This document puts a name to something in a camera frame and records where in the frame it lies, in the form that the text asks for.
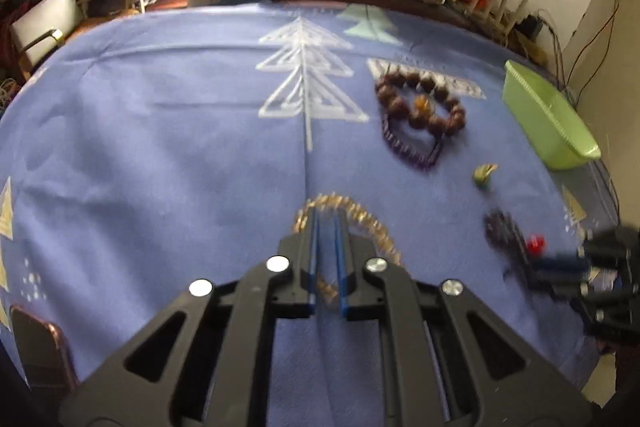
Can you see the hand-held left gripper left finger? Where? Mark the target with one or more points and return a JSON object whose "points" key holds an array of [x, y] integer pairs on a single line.
{"points": [[313, 257]]}

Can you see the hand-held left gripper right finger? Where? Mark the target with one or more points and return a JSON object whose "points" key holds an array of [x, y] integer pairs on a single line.
{"points": [[340, 257]]}

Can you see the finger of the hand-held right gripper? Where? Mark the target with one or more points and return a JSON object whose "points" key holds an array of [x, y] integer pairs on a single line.
{"points": [[560, 264], [555, 285]]}

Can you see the small green yellow charm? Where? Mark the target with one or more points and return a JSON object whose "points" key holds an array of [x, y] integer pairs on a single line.
{"points": [[482, 174]]}

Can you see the green plastic basket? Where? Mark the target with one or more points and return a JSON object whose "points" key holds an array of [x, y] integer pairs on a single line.
{"points": [[545, 117]]}

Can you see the blue tree print tablecloth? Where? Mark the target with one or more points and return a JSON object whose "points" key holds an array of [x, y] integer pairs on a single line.
{"points": [[175, 132]]}

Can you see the dark smartphone pink case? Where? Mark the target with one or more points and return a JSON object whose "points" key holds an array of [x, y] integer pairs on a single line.
{"points": [[42, 347]]}

